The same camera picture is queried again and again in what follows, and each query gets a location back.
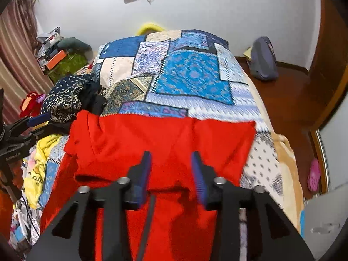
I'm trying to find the red garment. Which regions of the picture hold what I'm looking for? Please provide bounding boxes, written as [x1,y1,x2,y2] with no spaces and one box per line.
[41,111,256,260]

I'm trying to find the pile of papers and clothes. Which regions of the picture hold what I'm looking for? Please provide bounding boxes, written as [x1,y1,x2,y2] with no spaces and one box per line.
[35,27,92,70]

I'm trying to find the red plush toy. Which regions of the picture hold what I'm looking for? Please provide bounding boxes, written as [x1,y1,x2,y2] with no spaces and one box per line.
[19,91,46,118]

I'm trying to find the dark patterned folded garment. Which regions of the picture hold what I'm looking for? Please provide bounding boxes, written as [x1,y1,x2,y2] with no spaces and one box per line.
[40,73,107,123]

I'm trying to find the yellow printed t-shirt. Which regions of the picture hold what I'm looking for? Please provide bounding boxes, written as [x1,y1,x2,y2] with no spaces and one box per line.
[23,134,61,209]

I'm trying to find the striped pink curtain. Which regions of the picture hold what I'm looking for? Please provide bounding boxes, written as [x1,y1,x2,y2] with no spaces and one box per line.
[1,0,53,124]

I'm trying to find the grey cardboard box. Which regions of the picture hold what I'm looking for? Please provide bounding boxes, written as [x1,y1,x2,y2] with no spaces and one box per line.
[303,183,347,260]

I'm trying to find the beige fleece blanket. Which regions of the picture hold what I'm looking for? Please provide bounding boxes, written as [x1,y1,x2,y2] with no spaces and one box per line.
[249,81,305,232]

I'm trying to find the green patterned storage box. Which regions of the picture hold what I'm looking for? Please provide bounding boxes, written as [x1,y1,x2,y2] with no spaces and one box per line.
[47,53,87,84]

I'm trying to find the orange box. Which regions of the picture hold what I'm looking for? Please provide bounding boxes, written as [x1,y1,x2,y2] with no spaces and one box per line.
[45,50,67,70]

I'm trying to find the pink clog shoe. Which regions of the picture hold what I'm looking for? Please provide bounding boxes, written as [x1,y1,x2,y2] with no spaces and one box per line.
[307,159,321,193]

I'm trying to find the yellow curved pillow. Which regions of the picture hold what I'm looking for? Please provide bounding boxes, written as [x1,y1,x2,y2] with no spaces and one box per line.
[136,22,166,36]

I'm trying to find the blue patchwork bedspread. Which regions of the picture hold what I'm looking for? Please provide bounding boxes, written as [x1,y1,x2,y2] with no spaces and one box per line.
[38,29,284,261]

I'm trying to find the brown wooden wardrobe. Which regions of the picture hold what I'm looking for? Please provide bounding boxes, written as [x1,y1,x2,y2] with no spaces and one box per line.
[302,0,347,130]

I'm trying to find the grey purple backpack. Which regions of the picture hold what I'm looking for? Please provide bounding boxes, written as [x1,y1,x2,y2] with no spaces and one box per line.
[248,37,278,82]

